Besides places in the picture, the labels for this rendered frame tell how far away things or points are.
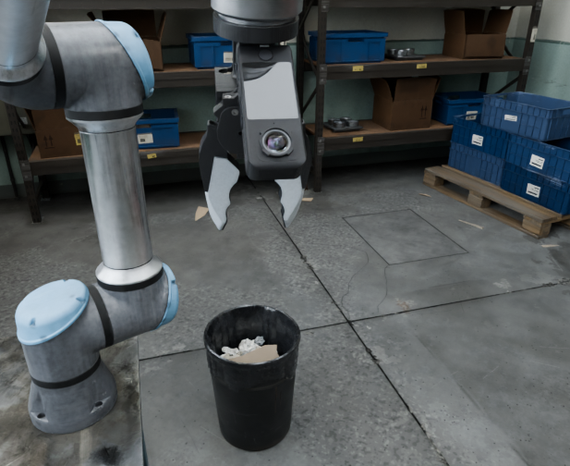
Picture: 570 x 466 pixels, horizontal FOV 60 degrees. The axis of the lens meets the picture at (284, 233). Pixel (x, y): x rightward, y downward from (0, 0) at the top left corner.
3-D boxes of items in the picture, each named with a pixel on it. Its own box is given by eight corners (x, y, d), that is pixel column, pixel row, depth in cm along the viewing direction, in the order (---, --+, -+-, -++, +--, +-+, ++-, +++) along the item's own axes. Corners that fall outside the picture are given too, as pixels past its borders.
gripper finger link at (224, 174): (221, 203, 56) (243, 131, 51) (223, 236, 52) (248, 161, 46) (193, 198, 55) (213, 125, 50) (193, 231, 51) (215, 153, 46)
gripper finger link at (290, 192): (304, 194, 57) (287, 124, 51) (314, 226, 52) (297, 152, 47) (278, 202, 57) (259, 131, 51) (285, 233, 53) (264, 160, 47)
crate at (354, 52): (365, 57, 423) (367, 30, 414) (385, 62, 391) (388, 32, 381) (307, 59, 410) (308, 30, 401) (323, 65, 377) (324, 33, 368)
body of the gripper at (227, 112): (285, 121, 53) (292, 0, 45) (297, 162, 46) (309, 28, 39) (212, 122, 52) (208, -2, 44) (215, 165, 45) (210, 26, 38)
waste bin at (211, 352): (310, 447, 180) (314, 353, 161) (219, 470, 171) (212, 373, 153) (284, 384, 209) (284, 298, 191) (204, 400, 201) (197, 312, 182)
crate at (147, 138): (178, 135, 404) (176, 107, 395) (181, 147, 371) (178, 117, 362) (112, 139, 393) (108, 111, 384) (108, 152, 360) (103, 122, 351)
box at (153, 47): (174, 71, 345) (168, 10, 328) (95, 74, 332) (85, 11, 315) (168, 64, 382) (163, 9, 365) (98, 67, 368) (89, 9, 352)
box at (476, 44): (508, 58, 415) (517, 9, 399) (458, 59, 407) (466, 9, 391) (481, 54, 451) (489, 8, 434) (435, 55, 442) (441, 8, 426)
